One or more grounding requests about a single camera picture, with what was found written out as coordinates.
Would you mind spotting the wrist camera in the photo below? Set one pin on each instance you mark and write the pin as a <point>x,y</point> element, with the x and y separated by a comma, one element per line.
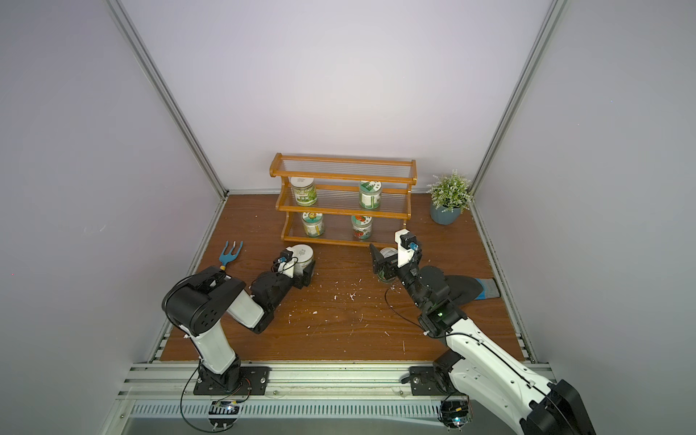
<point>409,251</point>
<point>285,260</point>

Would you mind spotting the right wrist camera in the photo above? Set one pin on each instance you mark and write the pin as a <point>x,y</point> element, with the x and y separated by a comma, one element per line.
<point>409,251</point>

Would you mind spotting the left controller board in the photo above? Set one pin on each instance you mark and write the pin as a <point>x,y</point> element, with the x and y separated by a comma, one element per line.
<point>222,415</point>

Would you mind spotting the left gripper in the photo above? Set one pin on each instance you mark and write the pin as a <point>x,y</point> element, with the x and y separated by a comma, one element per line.
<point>307,274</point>

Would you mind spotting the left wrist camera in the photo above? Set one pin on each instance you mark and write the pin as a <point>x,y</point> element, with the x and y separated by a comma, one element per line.
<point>285,260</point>

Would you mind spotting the watermelon tin can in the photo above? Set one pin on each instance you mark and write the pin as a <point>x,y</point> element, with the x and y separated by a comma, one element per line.
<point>386,273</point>

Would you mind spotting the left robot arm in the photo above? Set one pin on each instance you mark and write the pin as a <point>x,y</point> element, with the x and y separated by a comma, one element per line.
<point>196,305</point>

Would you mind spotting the controller board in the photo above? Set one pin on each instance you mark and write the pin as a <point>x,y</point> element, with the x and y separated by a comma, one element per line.
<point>455,414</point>
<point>222,415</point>

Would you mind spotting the aluminium rail frame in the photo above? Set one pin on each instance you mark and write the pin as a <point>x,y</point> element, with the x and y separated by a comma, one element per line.
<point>296,390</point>

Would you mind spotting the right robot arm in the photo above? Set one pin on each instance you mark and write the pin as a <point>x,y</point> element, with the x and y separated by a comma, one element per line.
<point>474,364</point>

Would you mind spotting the wooden three-tier shelf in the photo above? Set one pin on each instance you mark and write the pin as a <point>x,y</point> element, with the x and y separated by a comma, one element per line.
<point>337,182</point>

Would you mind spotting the potted green plant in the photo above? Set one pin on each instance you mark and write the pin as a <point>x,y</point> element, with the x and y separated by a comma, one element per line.
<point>450,197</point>

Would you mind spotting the teal garden hand fork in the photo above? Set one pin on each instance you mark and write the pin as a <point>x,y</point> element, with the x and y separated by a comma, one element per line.
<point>230,253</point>

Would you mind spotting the red label tomato seed jar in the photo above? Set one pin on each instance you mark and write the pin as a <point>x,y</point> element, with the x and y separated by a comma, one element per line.
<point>362,226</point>

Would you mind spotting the right controller board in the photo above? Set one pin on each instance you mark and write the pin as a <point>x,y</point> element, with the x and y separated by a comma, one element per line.
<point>455,414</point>

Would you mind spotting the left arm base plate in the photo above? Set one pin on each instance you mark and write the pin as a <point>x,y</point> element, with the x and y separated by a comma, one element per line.
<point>236,380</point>

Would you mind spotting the sunflower seed jar yellow label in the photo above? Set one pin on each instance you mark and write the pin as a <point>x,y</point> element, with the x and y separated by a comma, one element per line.
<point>313,223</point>

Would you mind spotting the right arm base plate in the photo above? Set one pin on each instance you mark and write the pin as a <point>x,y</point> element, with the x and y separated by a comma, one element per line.
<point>426,381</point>

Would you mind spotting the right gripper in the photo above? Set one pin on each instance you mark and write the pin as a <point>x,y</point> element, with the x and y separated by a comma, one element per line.
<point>397,269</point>

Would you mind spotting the tall white tin can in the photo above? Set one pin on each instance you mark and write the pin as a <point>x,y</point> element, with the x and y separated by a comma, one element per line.
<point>302,258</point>

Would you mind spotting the green label jar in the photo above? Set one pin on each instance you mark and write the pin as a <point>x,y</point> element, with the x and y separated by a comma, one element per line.
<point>370,194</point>
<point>304,191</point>

